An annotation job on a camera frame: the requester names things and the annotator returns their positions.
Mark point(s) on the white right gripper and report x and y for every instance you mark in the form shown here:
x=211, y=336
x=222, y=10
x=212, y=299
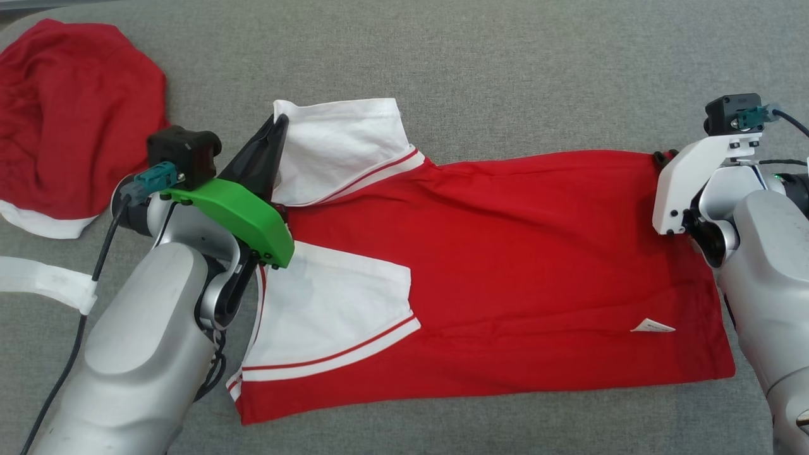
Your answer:
x=679, y=189

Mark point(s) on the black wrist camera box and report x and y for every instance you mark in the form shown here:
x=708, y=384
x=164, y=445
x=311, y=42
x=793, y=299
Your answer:
x=183, y=155
x=727, y=114

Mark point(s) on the red jersey with white sleeves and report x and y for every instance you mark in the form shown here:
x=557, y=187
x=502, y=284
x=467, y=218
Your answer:
x=505, y=265

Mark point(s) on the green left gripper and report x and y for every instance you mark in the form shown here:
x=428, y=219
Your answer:
x=246, y=218

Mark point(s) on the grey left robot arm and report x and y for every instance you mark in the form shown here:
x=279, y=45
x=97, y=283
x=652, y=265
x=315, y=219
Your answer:
x=145, y=341

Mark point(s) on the red shorts with white stripes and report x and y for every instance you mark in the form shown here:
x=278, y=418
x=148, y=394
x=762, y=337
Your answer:
x=69, y=120

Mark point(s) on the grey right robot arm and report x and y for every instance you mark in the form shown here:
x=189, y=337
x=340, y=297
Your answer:
x=771, y=253

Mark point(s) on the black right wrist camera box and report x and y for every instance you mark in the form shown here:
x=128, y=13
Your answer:
x=727, y=114

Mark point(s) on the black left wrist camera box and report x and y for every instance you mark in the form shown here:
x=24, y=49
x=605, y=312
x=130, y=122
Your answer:
x=183, y=155

